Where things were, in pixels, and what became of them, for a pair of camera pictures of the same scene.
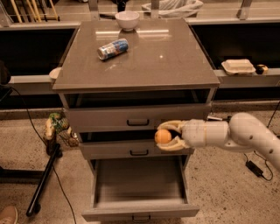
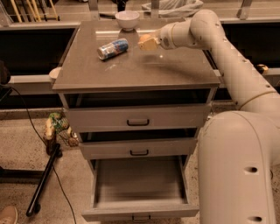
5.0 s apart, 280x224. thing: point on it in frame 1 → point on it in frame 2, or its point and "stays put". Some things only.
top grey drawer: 132,117 stays put
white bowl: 127,19 stays put
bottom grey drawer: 139,188 stays put
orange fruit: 162,136 → 144,37
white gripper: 193,133 → 165,38
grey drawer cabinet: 122,78 stays put
